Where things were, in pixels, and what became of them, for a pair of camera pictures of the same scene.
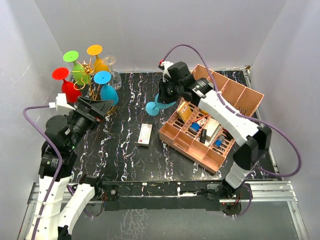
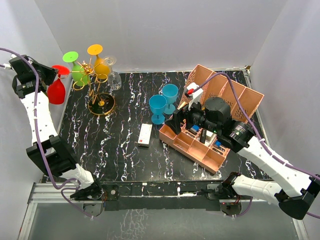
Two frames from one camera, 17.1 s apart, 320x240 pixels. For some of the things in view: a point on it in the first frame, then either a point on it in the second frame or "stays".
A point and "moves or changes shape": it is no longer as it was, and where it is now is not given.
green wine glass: (80, 76) stays
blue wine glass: (152, 108) moves or changes shape
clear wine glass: (115, 80) stays
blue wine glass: (107, 92) moves or changes shape
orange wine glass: (100, 64) stays
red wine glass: (72, 92) → (56, 90)
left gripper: (101, 107) → (51, 74)
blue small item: (195, 126) stays
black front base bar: (170, 195) stays
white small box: (144, 138) stays
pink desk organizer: (199, 135) stays
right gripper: (163, 97) → (179, 115)
